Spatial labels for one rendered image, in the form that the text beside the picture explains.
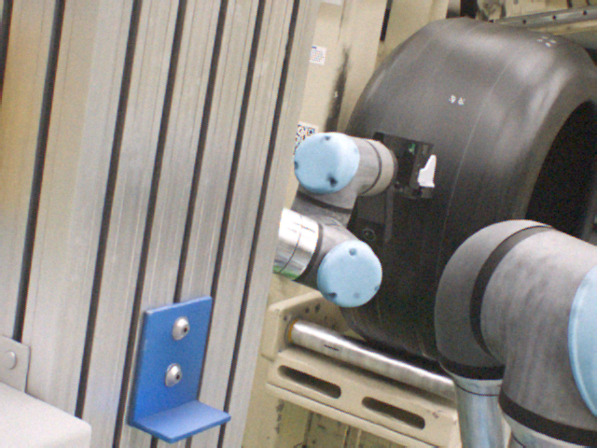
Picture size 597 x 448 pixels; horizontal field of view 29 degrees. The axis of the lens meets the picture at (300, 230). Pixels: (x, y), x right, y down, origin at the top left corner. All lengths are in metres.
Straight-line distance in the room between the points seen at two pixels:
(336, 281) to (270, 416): 0.93
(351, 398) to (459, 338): 1.04
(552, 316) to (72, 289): 0.34
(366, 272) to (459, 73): 0.58
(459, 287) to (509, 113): 0.86
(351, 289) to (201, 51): 0.58
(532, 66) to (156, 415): 1.12
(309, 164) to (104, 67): 0.73
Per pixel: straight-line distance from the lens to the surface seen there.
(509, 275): 0.91
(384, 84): 1.86
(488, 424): 1.04
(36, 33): 0.76
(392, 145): 1.57
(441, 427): 1.95
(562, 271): 0.88
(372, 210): 1.62
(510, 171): 1.76
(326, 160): 1.43
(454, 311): 0.95
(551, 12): 2.33
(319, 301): 2.15
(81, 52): 0.74
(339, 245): 1.33
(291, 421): 2.27
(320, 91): 2.08
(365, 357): 2.01
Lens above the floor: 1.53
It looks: 13 degrees down
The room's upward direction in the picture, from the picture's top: 10 degrees clockwise
